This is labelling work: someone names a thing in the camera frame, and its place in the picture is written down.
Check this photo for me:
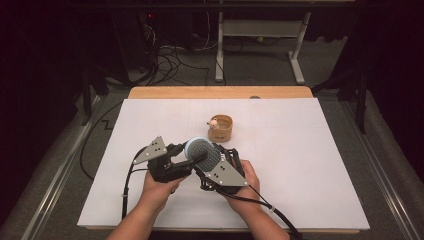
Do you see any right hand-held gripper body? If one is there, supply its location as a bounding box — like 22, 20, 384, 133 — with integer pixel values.
199, 159, 250, 197

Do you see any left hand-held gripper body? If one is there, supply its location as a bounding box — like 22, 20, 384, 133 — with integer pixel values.
133, 135, 193, 184

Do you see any light blue hairbrush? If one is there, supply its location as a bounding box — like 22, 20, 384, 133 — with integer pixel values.
184, 135, 224, 173

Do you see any person's left hand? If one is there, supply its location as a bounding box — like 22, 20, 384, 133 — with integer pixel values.
138, 169, 189, 215

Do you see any person's right hand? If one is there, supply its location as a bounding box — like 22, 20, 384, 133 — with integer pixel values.
223, 159, 261, 215

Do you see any round wooden cup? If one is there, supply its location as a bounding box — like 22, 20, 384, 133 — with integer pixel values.
207, 114, 234, 144

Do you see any wooden table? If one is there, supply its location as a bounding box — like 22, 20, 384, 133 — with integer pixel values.
85, 85, 362, 235

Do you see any white board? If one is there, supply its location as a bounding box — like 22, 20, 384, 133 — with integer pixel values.
77, 97, 371, 231

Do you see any dark tripod stand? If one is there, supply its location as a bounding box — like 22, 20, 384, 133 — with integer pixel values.
79, 61, 133, 127
311, 64, 368, 135

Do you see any black computer tower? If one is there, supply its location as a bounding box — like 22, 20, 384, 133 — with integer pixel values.
138, 9, 196, 53

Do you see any white metal stand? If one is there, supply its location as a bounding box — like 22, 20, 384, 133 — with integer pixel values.
214, 9, 312, 86

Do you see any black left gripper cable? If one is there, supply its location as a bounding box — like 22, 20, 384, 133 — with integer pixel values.
121, 145, 150, 220

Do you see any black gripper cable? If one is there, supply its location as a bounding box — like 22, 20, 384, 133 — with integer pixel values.
213, 184, 304, 240
121, 145, 150, 220

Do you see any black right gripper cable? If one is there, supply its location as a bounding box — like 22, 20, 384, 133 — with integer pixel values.
213, 184, 304, 240

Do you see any long black floor cable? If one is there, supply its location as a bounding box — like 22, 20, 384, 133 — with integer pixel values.
79, 99, 125, 182

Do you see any bundle of floor cables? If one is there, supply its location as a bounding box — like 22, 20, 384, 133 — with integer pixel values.
143, 19, 212, 87

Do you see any metal floor rail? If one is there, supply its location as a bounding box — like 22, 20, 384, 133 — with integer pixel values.
339, 99, 424, 240
19, 95, 103, 240

